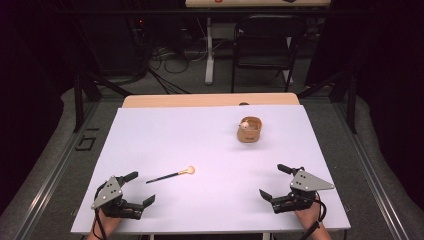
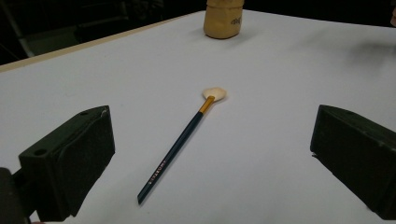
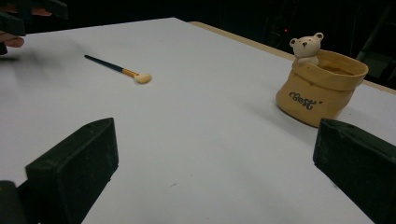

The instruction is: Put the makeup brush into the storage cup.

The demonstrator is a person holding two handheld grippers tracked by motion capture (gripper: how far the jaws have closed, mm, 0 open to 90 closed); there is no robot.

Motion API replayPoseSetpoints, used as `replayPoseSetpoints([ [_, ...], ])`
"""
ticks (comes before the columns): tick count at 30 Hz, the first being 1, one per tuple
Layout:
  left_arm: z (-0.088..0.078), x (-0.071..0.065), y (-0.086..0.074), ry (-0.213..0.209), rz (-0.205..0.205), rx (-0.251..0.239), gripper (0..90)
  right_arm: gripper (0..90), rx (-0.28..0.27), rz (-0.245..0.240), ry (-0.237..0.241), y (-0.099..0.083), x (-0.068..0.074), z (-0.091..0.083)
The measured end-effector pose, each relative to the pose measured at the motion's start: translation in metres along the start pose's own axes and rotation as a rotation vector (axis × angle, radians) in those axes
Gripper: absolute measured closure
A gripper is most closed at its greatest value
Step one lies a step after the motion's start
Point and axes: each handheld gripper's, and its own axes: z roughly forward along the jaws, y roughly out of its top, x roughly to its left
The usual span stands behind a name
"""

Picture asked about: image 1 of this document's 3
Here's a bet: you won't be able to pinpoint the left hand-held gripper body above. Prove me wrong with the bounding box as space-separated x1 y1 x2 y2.
91 175 145 221

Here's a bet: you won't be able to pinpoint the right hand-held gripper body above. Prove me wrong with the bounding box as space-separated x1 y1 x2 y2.
271 169 336 215

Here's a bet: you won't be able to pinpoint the black-handled makeup brush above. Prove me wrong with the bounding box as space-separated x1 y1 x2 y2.
145 165 196 185

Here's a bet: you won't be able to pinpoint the brown wooden cup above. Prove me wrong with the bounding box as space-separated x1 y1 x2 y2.
236 115 264 144

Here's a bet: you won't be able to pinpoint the person's left hand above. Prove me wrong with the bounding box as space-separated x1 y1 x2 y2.
98 209 123 235

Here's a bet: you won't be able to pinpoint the person's right hand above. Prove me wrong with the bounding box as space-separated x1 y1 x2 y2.
294 199 324 231

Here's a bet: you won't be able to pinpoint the black metal stand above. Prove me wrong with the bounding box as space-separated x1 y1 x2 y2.
73 70 132 134
297 70 358 135

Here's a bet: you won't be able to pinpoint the light wooden table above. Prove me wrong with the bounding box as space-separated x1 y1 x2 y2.
121 92 300 109

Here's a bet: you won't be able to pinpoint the black folding chair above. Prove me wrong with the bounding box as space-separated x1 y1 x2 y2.
230 14 308 94

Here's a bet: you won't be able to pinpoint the white desk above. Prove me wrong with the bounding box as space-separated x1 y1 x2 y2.
184 0 332 86

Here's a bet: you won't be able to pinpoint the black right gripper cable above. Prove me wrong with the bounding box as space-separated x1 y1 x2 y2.
298 191 328 240

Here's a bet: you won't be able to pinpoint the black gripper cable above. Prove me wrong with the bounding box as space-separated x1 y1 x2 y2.
91 208 108 240
298 191 328 240

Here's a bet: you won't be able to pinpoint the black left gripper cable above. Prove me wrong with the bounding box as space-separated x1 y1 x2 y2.
91 208 108 240

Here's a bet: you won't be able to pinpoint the black floor cables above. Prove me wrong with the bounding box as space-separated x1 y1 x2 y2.
146 46 201 95

